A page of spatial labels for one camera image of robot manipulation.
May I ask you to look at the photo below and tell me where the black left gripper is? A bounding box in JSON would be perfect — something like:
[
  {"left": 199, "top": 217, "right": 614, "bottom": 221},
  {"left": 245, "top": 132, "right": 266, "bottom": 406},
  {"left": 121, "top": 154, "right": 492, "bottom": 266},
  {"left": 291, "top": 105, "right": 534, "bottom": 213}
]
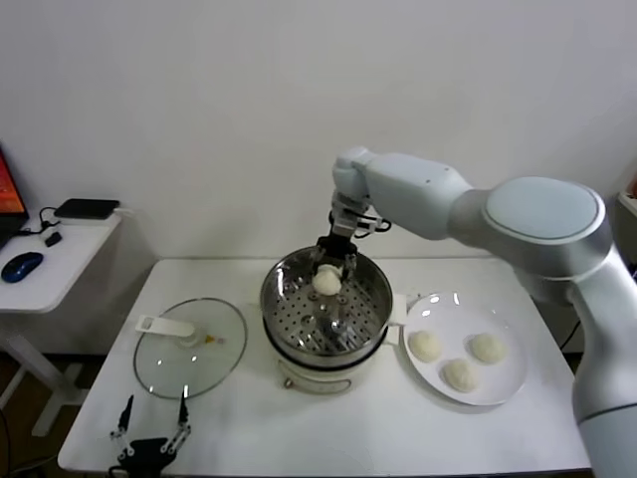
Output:
[{"left": 109, "top": 394, "right": 193, "bottom": 478}]

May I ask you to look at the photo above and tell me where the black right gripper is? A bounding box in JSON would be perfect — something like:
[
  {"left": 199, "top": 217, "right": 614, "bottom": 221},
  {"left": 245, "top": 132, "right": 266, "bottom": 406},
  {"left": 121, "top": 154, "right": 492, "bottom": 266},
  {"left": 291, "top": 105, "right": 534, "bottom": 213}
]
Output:
[{"left": 311, "top": 207, "right": 361, "bottom": 285}]

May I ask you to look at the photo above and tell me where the white steamed baozi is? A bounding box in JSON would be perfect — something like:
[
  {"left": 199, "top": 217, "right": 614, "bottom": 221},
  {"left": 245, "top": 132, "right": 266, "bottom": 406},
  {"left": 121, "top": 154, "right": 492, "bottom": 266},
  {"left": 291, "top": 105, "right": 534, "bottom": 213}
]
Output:
[
  {"left": 407, "top": 330, "right": 443, "bottom": 363},
  {"left": 441, "top": 358, "right": 482, "bottom": 392},
  {"left": 470, "top": 333, "right": 510, "bottom": 363},
  {"left": 312, "top": 265, "right": 342, "bottom": 296}
]

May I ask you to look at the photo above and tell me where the stainless steel steamer basket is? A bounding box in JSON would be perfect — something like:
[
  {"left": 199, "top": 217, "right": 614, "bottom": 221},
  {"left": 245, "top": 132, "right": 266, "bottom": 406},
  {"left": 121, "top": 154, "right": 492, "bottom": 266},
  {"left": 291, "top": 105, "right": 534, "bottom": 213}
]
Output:
[{"left": 260, "top": 244, "right": 394, "bottom": 367}]

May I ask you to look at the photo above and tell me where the steel steamer pot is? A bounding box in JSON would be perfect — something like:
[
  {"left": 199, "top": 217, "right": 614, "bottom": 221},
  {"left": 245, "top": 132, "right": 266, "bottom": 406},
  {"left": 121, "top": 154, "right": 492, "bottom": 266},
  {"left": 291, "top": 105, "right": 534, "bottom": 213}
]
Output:
[{"left": 246, "top": 275, "right": 422, "bottom": 398}]

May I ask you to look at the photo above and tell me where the white side desk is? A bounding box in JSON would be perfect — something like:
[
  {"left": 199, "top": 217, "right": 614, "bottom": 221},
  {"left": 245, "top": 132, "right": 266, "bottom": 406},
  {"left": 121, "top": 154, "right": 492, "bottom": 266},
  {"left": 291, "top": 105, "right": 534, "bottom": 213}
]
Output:
[{"left": 0, "top": 208, "right": 125, "bottom": 439}]

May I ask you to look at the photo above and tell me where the white round plate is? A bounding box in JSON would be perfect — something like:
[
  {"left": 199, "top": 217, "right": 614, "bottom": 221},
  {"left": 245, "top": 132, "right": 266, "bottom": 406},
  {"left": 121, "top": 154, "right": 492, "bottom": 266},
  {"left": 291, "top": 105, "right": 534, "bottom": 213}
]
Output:
[{"left": 401, "top": 291, "right": 529, "bottom": 407}]

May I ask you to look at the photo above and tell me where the blue computer mouse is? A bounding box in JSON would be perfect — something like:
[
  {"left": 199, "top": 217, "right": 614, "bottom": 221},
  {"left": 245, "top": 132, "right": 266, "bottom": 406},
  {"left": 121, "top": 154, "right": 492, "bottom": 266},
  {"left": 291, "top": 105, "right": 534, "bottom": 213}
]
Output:
[{"left": 0, "top": 251, "right": 45, "bottom": 284}]

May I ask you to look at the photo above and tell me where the black flat box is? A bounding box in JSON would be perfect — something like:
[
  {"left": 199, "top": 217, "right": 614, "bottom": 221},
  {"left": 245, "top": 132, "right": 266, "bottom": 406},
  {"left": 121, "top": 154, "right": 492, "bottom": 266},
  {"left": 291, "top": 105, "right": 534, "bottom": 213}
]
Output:
[{"left": 53, "top": 198, "right": 120, "bottom": 221}]

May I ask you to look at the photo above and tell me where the laptop with red screen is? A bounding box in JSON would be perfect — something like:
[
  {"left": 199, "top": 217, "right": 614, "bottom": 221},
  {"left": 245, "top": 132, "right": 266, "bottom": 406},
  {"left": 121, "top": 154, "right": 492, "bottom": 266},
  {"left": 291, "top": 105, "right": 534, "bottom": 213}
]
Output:
[{"left": 0, "top": 142, "right": 30, "bottom": 250}]

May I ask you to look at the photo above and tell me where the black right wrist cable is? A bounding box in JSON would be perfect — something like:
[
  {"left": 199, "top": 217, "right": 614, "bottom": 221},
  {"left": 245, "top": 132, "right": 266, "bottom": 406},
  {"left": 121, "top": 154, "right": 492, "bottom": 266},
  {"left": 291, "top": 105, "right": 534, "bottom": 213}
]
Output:
[{"left": 325, "top": 208, "right": 392, "bottom": 235}]

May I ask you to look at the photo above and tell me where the glass lid with white handle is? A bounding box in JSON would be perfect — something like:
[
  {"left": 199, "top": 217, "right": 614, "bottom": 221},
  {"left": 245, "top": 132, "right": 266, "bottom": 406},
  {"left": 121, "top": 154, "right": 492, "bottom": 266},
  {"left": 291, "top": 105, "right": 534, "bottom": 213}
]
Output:
[{"left": 133, "top": 297, "right": 249, "bottom": 400}]

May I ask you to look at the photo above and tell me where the thin black desk cable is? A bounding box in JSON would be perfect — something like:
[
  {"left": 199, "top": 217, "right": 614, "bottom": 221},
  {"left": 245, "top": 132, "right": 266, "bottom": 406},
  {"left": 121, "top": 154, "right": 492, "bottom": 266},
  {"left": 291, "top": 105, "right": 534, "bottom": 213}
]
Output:
[{"left": 12, "top": 205, "right": 62, "bottom": 239}]

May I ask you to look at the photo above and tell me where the black cable with plug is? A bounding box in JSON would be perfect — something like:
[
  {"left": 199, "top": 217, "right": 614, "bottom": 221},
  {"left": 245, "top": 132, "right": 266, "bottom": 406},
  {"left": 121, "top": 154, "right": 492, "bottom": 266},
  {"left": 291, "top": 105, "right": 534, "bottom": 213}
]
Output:
[{"left": 561, "top": 318, "right": 581, "bottom": 351}]

